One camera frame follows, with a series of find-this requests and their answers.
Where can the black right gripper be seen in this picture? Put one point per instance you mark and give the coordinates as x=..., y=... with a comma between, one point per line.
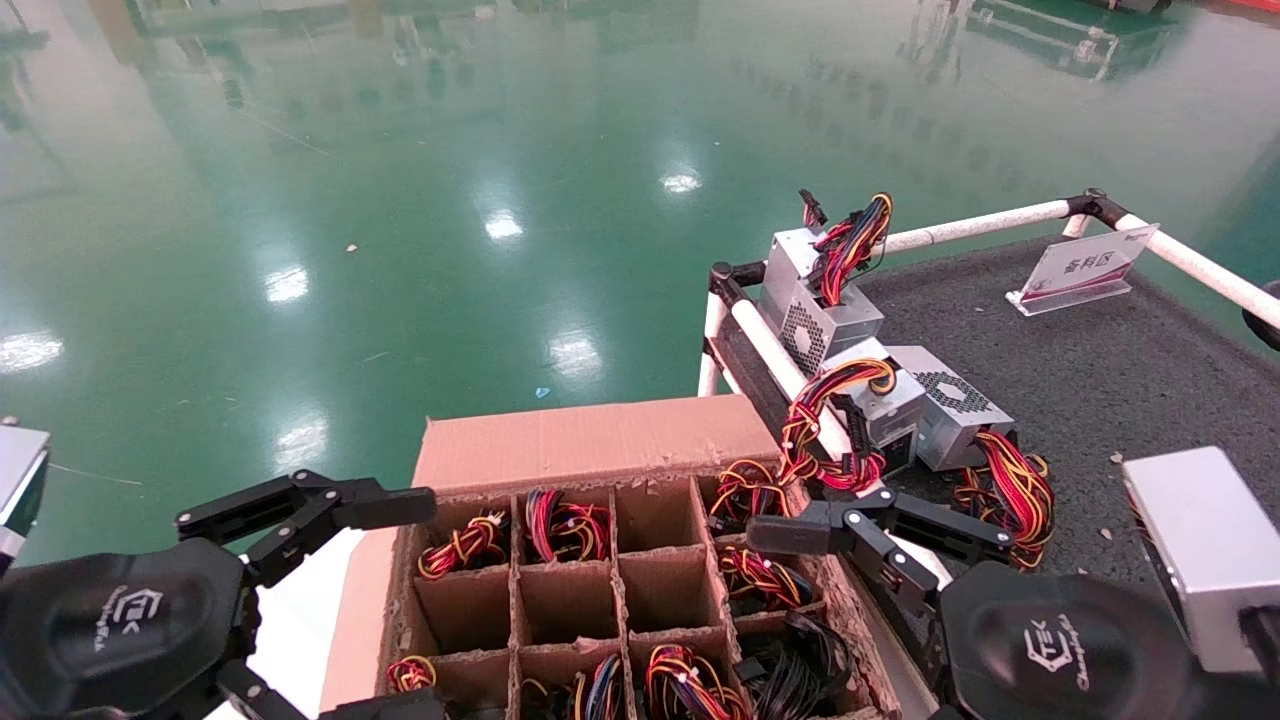
x=1060, y=650

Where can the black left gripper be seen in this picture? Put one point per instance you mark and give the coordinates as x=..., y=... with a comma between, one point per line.
x=120, y=630

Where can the cardboard box with dividers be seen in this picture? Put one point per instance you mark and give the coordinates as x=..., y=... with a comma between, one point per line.
x=590, y=440

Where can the white board panel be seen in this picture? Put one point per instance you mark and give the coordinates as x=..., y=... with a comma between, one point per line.
x=290, y=620

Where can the clear acrylic label sign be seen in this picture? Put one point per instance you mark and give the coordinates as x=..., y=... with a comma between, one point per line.
x=1090, y=262

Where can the dark rounded object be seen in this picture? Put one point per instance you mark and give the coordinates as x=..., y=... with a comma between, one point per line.
x=1265, y=315

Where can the white pipe table frame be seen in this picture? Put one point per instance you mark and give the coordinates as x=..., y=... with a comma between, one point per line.
x=770, y=345

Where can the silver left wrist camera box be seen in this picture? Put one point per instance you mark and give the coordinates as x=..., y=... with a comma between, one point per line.
x=20, y=470

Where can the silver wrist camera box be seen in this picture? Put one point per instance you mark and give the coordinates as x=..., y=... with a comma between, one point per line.
x=1205, y=550
x=20, y=470

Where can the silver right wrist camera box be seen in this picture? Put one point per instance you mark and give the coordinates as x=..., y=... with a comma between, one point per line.
x=1205, y=550

